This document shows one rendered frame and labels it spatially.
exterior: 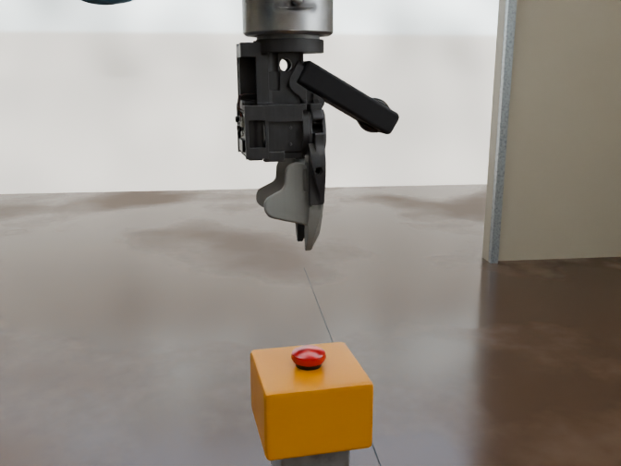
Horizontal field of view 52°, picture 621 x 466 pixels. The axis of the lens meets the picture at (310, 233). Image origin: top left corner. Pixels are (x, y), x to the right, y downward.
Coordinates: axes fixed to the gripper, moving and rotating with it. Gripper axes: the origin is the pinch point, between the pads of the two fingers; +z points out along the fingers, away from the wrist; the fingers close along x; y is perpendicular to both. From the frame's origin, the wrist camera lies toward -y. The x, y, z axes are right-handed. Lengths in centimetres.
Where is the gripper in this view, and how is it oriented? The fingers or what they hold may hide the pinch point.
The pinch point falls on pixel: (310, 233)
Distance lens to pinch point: 69.2
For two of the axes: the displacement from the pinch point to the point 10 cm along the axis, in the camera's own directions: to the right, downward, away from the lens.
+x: 2.2, 2.3, -9.5
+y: -9.8, 0.6, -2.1
